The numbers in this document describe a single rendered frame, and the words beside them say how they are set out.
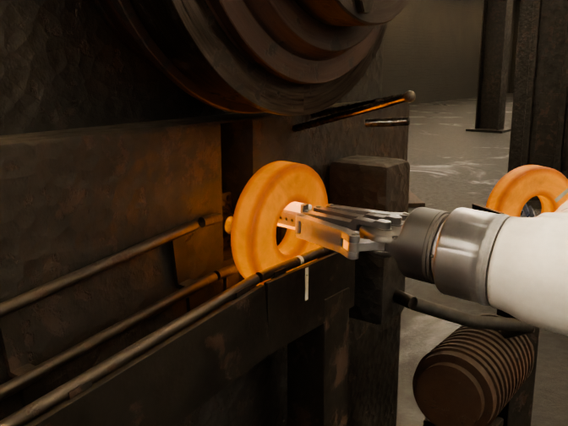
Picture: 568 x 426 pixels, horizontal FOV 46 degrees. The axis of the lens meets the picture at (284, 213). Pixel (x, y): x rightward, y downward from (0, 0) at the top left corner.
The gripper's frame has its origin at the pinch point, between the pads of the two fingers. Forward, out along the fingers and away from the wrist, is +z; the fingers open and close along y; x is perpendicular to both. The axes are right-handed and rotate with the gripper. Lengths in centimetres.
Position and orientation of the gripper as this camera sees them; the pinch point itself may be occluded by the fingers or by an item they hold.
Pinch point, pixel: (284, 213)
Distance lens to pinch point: 78.4
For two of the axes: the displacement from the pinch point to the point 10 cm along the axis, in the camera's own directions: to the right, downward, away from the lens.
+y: 5.9, -1.8, 7.9
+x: 0.4, -9.7, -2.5
